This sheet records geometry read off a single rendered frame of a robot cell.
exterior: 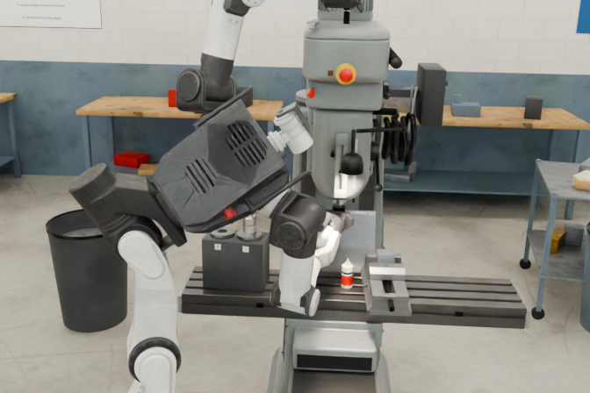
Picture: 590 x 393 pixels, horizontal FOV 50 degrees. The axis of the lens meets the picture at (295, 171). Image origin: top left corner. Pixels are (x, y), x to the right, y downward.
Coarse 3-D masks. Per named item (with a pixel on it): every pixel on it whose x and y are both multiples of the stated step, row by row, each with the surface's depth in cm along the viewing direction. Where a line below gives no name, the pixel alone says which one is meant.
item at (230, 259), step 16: (208, 240) 223; (224, 240) 223; (240, 240) 223; (256, 240) 223; (208, 256) 225; (224, 256) 224; (240, 256) 223; (256, 256) 222; (208, 272) 227; (224, 272) 226; (240, 272) 225; (256, 272) 223; (224, 288) 227; (240, 288) 226; (256, 288) 225
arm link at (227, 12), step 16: (224, 0) 166; (240, 0) 166; (256, 0) 167; (224, 16) 167; (240, 16) 168; (208, 32) 169; (224, 32) 168; (240, 32) 171; (208, 48) 169; (224, 48) 169
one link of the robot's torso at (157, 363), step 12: (156, 348) 171; (144, 360) 170; (156, 360) 171; (168, 360) 172; (144, 372) 171; (156, 372) 172; (168, 372) 173; (132, 384) 187; (144, 384) 173; (156, 384) 173; (168, 384) 174
